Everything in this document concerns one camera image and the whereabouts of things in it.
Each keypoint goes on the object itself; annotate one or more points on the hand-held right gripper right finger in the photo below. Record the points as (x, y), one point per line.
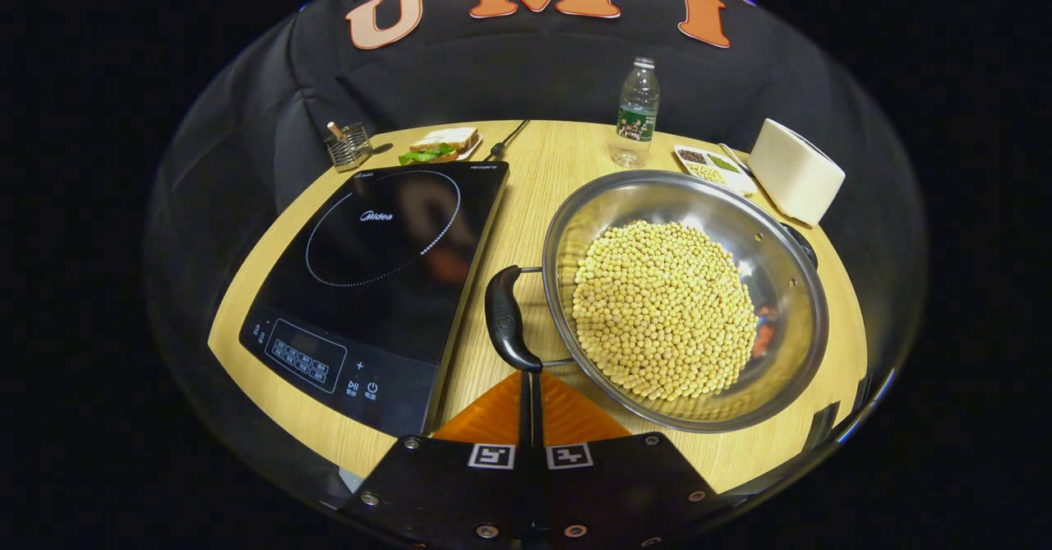
(608, 484)

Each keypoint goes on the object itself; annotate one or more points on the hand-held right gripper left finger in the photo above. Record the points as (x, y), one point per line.
(460, 484)

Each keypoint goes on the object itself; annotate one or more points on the black induction cooktop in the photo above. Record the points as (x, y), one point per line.
(386, 303)

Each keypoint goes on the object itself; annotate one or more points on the pile of soybeans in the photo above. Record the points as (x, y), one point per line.
(662, 311)

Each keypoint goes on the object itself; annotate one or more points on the white divided bean dish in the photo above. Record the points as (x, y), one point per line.
(715, 173)

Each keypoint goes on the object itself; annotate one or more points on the small white plate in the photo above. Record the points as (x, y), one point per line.
(475, 149)

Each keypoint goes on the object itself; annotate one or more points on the sandwich with lettuce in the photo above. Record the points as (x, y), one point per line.
(440, 143)

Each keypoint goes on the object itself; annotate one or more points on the clear plastic water bottle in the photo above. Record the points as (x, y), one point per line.
(635, 122)

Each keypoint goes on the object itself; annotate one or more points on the white toaster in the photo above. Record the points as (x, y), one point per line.
(793, 172)

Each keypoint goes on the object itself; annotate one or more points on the black backdrop cloth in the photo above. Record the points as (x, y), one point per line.
(534, 73)

